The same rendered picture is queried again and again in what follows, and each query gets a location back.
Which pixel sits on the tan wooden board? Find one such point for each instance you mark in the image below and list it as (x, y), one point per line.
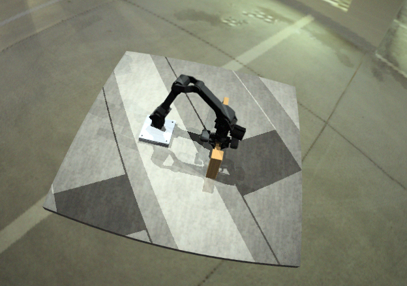
(218, 144)

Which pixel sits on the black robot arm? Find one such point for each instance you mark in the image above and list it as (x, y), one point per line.
(226, 120)

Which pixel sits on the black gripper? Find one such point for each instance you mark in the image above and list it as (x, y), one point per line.
(224, 139)

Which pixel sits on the tan wooden block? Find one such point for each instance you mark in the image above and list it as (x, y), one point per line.
(214, 164)

